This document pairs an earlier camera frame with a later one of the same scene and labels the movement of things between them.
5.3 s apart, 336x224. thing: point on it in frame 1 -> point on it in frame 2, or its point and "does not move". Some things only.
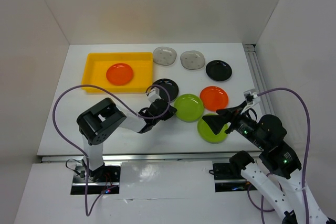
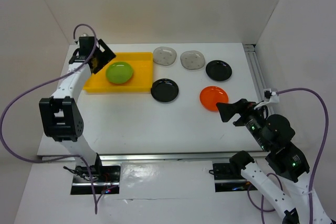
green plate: [189, 107] -> [119, 72]
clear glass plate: [192, 60] does not move
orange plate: [214, 97] does not move
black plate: [218, 70] does not move
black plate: [170, 86] does not move
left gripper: [170, 112] -> [107, 56]
